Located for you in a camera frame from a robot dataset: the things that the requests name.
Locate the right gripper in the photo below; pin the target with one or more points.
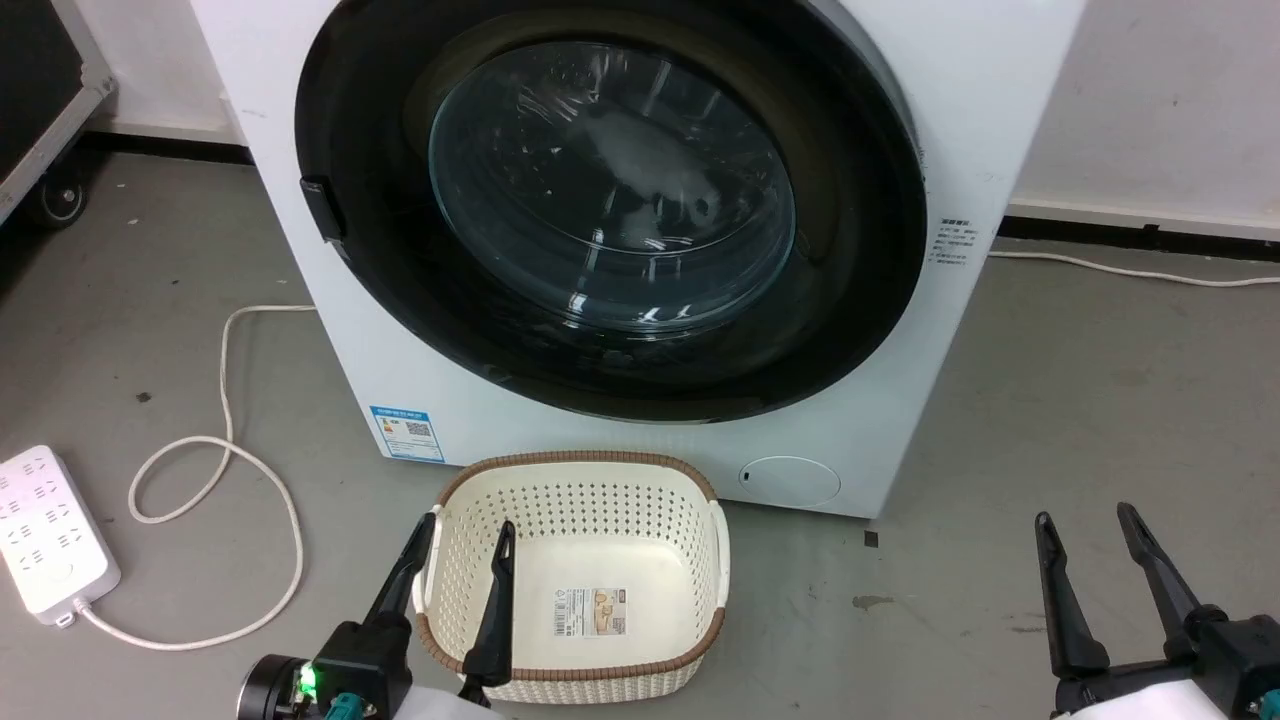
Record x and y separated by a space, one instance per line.
1240 670

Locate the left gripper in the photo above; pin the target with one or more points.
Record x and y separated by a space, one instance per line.
360 665

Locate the black round washer door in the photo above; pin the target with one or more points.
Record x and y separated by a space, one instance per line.
380 300

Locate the white front-load washing machine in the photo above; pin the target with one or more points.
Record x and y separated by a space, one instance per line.
960 90

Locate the paper label with barcode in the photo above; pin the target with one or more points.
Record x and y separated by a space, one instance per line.
590 612

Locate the blue energy label sticker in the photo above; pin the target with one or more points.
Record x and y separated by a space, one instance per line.
407 434

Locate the cream perforated laundry basket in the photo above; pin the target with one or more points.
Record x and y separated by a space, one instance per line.
600 500

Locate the round white filter cover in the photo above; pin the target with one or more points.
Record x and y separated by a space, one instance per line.
790 482

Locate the small black text label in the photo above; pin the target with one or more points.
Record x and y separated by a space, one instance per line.
953 242

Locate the white power strip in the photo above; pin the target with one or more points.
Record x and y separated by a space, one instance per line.
45 540

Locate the black caster wheel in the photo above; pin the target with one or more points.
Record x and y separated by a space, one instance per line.
62 202

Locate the black flight case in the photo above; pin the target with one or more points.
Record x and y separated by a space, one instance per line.
30 70

